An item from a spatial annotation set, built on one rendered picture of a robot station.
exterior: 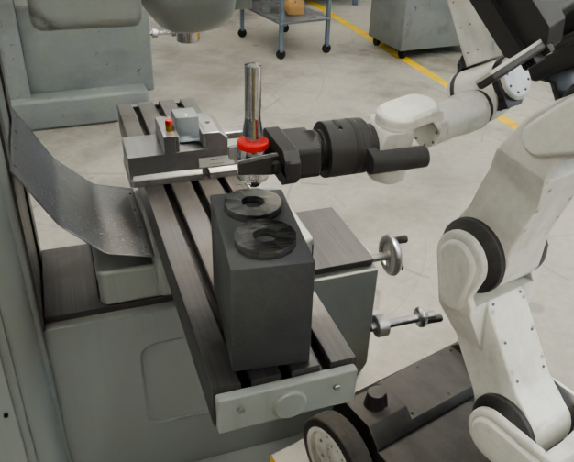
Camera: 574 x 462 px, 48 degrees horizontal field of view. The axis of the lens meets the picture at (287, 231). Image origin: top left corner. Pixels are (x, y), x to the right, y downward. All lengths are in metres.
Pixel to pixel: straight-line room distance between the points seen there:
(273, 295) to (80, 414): 0.85
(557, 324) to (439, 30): 3.70
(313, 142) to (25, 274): 0.67
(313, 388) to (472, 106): 0.53
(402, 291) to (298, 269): 1.92
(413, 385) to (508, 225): 0.51
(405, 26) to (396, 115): 4.81
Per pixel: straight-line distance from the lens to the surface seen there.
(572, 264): 3.24
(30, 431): 1.59
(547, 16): 0.59
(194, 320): 1.09
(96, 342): 1.51
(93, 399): 1.62
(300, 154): 0.95
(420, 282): 2.87
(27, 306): 1.41
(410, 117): 1.01
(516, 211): 1.14
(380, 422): 1.41
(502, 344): 1.28
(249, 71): 0.91
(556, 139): 1.02
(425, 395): 1.51
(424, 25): 5.91
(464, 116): 1.13
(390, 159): 0.99
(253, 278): 0.88
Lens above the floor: 1.64
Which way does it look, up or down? 32 degrees down
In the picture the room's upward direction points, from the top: 2 degrees clockwise
